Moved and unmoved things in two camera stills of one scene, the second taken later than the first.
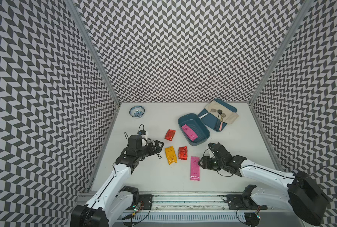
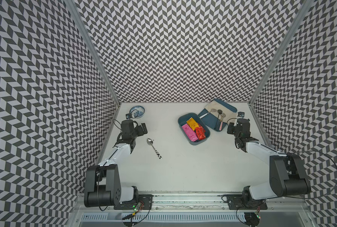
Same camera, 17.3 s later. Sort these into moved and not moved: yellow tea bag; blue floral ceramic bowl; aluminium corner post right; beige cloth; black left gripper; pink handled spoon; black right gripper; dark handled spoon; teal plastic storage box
Moved: yellow tea bag; black right gripper; black left gripper
Not moved: dark handled spoon; beige cloth; aluminium corner post right; pink handled spoon; teal plastic storage box; blue floral ceramic bowl
